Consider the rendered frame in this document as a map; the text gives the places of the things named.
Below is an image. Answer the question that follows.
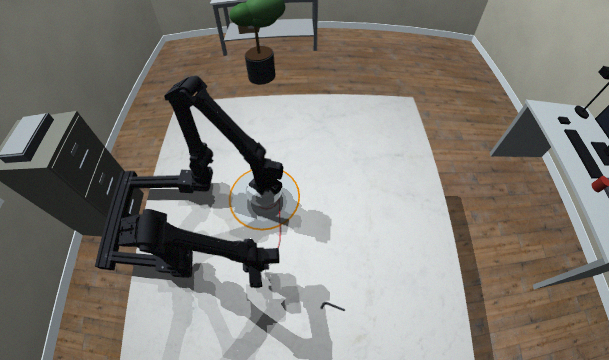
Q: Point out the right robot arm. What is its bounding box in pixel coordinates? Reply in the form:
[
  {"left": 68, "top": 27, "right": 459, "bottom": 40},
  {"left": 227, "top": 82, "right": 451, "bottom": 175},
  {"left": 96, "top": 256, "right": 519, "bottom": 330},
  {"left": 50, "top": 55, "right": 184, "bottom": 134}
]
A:
[{"left": 118, "top": 209, "right": 280, "bottom": 288}]

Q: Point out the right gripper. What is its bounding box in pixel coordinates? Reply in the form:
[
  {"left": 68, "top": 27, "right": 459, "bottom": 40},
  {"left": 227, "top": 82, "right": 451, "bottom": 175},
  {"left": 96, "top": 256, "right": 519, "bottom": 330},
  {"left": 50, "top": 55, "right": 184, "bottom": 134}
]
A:
[{"left": 242, "top": 263, "right": 269, "bottom": 273}]

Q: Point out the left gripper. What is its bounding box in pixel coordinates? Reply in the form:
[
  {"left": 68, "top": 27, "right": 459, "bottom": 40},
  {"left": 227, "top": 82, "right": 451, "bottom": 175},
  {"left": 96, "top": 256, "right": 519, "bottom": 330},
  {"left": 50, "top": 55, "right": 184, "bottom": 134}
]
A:
[{"left": 249, "top": 175, "right": 268, "bottom": 195}]

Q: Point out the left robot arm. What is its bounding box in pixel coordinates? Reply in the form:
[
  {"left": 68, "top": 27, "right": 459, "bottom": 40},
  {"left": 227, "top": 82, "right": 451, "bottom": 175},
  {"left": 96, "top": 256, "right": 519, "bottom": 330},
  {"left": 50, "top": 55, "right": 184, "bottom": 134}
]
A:
[{"left": 164, "top": 76, "right": 283, "bottom": 194}]

